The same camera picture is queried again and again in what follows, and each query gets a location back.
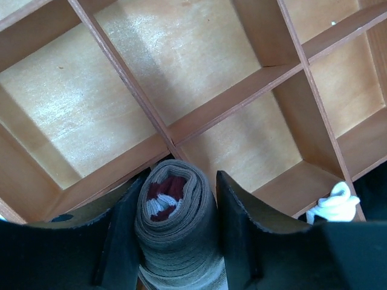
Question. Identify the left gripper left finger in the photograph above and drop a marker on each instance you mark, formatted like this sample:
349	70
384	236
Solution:
94	246

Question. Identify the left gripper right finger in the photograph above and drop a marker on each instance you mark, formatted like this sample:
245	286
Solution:
257	240

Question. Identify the brown striped sock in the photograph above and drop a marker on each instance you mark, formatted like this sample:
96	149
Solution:
177	228

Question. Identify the white black rolled sock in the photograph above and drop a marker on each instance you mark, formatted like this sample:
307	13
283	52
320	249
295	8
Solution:
340	206

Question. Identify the orange compartment tray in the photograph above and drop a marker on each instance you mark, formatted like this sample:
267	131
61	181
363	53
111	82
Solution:
287	97

